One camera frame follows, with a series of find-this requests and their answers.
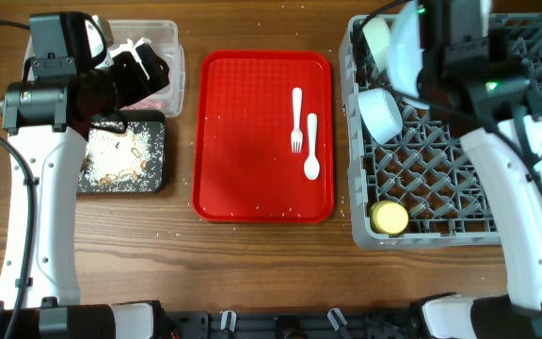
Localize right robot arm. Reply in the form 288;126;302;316
416;1;542;338

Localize black plastic tray bin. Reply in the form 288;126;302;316
75;108;167;195

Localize clear plastic waste bin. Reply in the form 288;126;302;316
109;20;185;118

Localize white plastic fork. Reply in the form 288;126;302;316
291;88;303;153

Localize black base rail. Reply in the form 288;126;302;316
167;309;409;339

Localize white plastic spoon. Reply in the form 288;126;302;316
304;113;320;181

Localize light blue bowl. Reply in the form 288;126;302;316
358;89;403;144

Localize food scraps and rice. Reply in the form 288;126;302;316
80;124;165;192

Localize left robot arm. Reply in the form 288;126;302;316
0;11;174;338

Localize red serving tray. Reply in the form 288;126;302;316
192;50;335;223

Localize grey dishwasher rack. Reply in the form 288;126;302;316
339;13;542;250

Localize yellow plastic cup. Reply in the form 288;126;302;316
370;201;409;234

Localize green bowl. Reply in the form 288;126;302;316
362;17;391;73

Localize light blue plate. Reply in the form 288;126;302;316
387;1;429;109

